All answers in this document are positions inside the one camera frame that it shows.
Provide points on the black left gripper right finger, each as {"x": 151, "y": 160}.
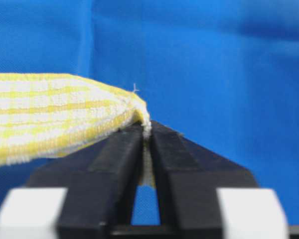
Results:
{"x": 207, "y": 196}

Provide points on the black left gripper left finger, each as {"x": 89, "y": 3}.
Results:
{"x": 76, "y": 196}

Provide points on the yellow white checkered towel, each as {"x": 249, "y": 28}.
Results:
{"x": 51, "y": 115}

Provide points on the blue tablecloth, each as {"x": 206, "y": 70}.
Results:
{"x": 225, "y": 73}

